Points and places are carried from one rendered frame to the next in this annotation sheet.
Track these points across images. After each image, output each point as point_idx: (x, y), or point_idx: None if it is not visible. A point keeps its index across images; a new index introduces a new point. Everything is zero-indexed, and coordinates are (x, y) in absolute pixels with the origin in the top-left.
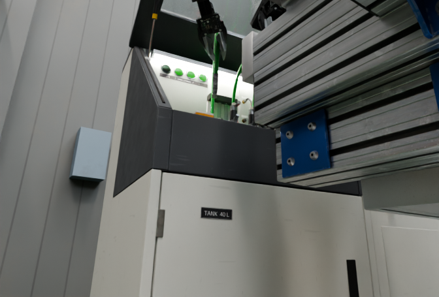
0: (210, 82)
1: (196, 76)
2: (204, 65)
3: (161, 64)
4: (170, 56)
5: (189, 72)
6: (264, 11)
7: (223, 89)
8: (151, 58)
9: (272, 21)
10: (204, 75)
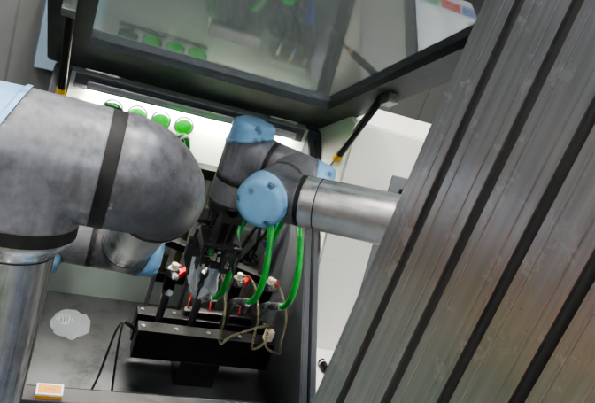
0: (197, 135)
1: (172, 122)
2: (186, 112)
3: (104, 101)
4: (120, 95)
5: (156, 120)
6: (195, 245)
7: (220, 146)
8: (85, 90)
9: (195, 277)
10: (187, 124)
